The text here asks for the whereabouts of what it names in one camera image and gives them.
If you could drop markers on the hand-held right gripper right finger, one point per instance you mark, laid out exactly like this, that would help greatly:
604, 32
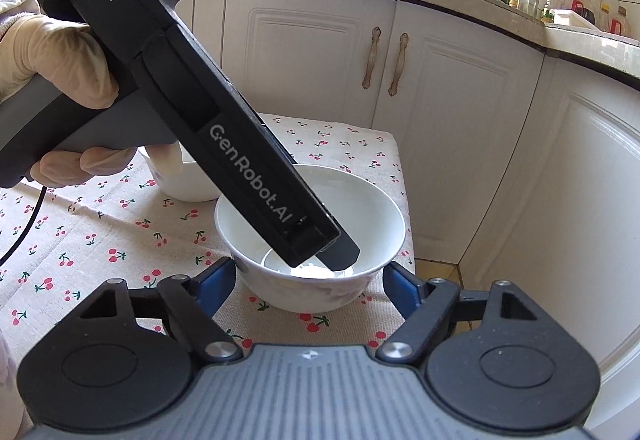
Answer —
402, 290

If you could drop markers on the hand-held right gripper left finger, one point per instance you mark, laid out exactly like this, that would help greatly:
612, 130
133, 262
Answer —
217, 285

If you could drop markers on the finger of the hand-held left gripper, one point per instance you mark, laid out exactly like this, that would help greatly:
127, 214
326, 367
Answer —
342, 255

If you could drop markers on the white faint-print bowl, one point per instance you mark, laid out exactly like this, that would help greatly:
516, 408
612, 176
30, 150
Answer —
310, 290

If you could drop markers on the person's left forearm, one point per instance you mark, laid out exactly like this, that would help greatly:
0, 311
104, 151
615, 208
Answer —
17, 12

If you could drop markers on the person's left hand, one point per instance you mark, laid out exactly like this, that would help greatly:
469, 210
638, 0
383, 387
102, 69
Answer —
55, 50

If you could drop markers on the white ceramic bowl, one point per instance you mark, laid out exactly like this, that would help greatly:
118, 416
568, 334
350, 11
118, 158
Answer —
192, 182

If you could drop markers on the cherry-print tablecloth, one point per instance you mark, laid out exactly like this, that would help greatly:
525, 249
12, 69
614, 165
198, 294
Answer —
100, 240

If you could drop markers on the white kitchen cabinet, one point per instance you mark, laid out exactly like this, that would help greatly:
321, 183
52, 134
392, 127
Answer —
475, 120

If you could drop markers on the person's body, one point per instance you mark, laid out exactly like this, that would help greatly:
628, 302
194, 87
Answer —
10, 385

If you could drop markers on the white plastic tray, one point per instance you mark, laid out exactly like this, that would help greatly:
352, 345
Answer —
567, 17

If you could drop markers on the red-brown sauce bottle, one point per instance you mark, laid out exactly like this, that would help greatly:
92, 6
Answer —
584, 7

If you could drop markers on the small yellow-cap bottle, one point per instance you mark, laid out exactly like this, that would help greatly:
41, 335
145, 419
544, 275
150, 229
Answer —
605, 19

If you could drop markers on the orange-label bottle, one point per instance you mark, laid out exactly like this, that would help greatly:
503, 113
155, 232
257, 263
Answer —
620, 22

